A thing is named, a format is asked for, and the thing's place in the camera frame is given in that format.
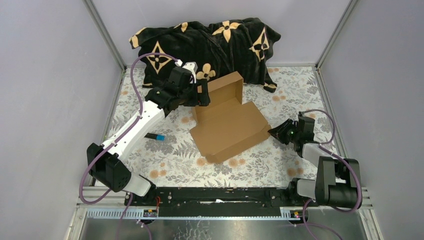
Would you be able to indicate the black blue marker pen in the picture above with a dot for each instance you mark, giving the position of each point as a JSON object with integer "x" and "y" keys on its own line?
{"x": 154, "y": 136}

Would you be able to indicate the floral patterned table mat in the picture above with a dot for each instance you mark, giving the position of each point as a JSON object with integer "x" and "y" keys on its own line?
{"x": 176, "y": 161}

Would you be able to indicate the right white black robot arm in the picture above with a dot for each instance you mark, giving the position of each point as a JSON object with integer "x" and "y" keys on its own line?
{"x": 338, "y": 181}

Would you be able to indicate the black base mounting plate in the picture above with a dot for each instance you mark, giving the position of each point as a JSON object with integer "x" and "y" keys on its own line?
{"x": 185, "y": 202}

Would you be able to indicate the brown cardboard box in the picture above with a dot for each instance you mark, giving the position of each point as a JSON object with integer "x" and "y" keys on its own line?
{"x": 227, "y": 126}

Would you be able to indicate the aluminium frame rail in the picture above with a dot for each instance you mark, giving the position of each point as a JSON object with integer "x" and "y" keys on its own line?
{"x": 112, "y": 206}

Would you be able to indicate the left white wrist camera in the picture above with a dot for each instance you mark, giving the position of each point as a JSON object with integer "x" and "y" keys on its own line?
{"x": 192, "y": 67}

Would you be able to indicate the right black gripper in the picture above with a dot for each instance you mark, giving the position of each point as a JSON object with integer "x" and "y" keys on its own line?
{"x": 278, "y": 132}

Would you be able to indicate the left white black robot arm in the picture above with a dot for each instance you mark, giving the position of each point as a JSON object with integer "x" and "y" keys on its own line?
{"x": 106, "y": 162}

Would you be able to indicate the black blanket with tan flowers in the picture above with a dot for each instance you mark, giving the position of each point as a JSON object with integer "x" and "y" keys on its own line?
{"x": 218, "y": 49}

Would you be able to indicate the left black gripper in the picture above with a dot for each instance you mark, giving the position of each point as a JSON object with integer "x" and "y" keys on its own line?
{"x": 198, "y": 99}

